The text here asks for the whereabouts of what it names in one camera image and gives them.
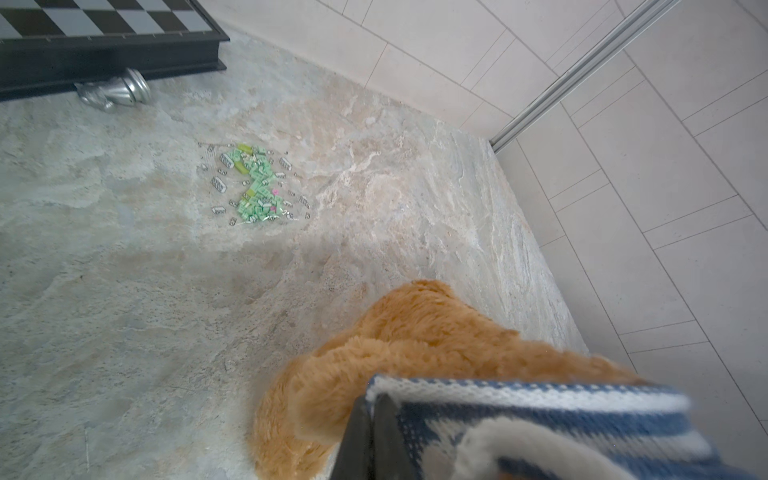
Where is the green brick pattern plastic bag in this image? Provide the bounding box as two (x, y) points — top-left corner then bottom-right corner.
(197, 142), (314, 227)

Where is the blue white striped sweater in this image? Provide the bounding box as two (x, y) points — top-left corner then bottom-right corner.
(365, 375), (751, 479)

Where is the folded black chess board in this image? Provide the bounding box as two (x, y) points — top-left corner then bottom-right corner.
(1, 0), (229, 101)

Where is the brown teddy bear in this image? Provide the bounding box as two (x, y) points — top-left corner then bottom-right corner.
(250, 280), (645, 479)

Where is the silver chess piece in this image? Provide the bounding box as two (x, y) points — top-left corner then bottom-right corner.
(75, 68), (153, 112)

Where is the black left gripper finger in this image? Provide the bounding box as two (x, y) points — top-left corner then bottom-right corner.
(330, 394), (419, 480)

